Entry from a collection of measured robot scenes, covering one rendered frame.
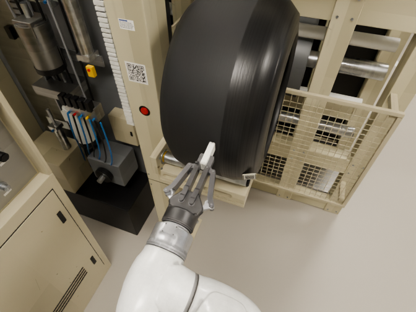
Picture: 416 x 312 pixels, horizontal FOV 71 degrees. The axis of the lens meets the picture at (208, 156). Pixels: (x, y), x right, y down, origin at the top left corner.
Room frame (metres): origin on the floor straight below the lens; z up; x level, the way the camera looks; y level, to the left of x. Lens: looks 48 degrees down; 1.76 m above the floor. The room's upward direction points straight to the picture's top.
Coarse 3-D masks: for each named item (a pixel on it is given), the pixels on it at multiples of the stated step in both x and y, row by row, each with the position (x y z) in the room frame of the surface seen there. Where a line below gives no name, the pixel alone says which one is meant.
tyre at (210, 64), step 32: (224, 0) 0.79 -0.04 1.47; (256, 0) 0.78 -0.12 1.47; (288, 0) 0.83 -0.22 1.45; (192, 32) 0.70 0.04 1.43; (224, 32) 0.68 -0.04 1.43; (256, 32) 0.67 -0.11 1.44; (288, 32) 0.70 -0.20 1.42; (192, 64) 0.63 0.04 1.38; (224, 64) 0.62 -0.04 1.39; (256, 64) 0.60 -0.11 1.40; (288, 64) 0.95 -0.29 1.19; (160, 96) 0.65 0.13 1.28; (192, 96) 0.59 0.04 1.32; (224, 96) 0.57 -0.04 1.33; (256, 96) 0.56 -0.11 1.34; (192, 128) 0.56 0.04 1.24; (224, 128) 0.53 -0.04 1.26; (256, 128) 0.53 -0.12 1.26; (192, 160) 0.56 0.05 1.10; (224, 160) 0.52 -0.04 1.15; (256, 160) 0.53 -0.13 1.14
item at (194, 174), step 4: (196, 164) 0.46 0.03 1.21; (196, 168) 0.45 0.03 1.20; (192, 172) 0.44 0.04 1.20; (196, 172) 0.44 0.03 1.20; (192, 176) 0.43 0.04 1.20; (196, 176) 0.44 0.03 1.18; (188, 180) 0.42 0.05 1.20; (192, 180) 0.42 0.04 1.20; (188, 184) 0.41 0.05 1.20; (192, 184) 0.42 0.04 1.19; (184, 188) 0.40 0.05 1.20; (188, 188) 0.40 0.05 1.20; (184, 192) 0.39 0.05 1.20; (180, 196) 0.38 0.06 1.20; (184, 196) 0.38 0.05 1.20; (180, 200) 0.37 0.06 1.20
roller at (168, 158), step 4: (168, 152) 0.76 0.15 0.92; (164, 156) 0.75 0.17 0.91; (168, 156) 0.74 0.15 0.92; (172, 156) 0.74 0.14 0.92; (164, 160) 0.74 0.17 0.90; (168, 160) 0.73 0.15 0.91; (172, 160) 0.73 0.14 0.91; (176, 160) 0.72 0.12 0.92; (172, 164) 0.72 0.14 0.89; (176, 164) 0.72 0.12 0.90; (180, 164) 0.71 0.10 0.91; (200, 172) 0.68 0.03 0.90; (216, 176) 0.66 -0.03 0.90; (220, 176) 0.66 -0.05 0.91; (228, 180) 0.64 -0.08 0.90; (232, 180) 0.64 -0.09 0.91; (236, 180) 0.64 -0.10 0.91; (240, 180) 0.63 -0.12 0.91; (244, 180) 0.63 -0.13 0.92; (248, 180) 0.63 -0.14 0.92; (240, 184) 0.63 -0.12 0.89; (244, 184) 0.62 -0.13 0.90; (248, 184) 0.62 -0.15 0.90
